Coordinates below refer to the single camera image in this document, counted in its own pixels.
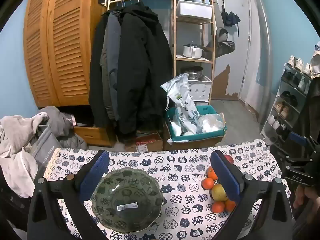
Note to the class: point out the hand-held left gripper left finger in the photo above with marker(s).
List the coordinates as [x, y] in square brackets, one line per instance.
[96, 170]

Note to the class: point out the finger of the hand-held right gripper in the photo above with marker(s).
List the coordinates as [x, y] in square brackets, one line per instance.
[297, 137]
[278, 155]

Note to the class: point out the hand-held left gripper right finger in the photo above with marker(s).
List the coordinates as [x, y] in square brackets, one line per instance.
[225, 177]

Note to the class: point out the large orange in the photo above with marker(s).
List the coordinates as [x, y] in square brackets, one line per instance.
[212, 173]

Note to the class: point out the yellow apple with red blush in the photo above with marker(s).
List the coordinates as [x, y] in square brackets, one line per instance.
[219, 192]

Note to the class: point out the small tangerine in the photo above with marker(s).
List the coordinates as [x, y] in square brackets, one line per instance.
[230, 205]
[208, 183]
[218, 207]

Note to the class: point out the green glass bowl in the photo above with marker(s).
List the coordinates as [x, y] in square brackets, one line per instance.
[127, 200]

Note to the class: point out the person's right hand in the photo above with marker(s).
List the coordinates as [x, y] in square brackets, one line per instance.
[311, 196]

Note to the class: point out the group of shoes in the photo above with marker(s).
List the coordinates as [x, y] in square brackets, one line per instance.
[285, 111]

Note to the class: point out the cat-printed tablecloth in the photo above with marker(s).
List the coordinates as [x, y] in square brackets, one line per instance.
[185, 170]

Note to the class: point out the metal shoe rack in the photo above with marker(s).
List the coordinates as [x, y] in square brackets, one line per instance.
[281, 90]

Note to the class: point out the clear plastic bag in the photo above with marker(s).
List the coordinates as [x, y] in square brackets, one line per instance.
[211, 123]

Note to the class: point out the cardboard box with red label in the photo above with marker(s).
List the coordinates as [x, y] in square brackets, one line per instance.
[147, 143]

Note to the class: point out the grey hoodie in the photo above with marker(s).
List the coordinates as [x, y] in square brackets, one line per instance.
[58, 122]

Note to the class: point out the white perforated basket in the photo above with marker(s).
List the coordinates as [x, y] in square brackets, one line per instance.
[200, 90]

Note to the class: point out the white printed plastic bag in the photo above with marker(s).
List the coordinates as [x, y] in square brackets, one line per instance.
[180, 97]

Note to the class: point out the white door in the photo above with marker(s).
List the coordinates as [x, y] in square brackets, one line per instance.
[233, 67]

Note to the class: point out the steel pot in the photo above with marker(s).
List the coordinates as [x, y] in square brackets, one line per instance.
[192, 72]

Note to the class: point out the long black hooded coat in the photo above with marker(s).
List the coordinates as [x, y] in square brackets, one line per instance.
[140, 67]

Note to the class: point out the dark hanging bag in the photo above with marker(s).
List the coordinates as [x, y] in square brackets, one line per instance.
[225, 47]

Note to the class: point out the grey jacket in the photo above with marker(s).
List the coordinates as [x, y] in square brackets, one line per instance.
[112, 42]

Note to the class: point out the white pot with lid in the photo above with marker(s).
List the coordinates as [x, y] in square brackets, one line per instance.
[192, 51]

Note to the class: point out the wooden louvered wardrobe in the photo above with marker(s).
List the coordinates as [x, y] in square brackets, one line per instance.
[62, 42]

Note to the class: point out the dark folded umbrella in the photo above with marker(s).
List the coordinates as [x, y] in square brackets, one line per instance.
[230, 18]

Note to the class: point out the bamboo shelf rack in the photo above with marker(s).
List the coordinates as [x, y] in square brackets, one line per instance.
[174, 42]

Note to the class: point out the white plastic storage box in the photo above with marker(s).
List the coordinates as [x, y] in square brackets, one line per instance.
[193, 10]

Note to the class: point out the silver duct pipe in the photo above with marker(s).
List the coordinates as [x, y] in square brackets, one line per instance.
[265, 55]

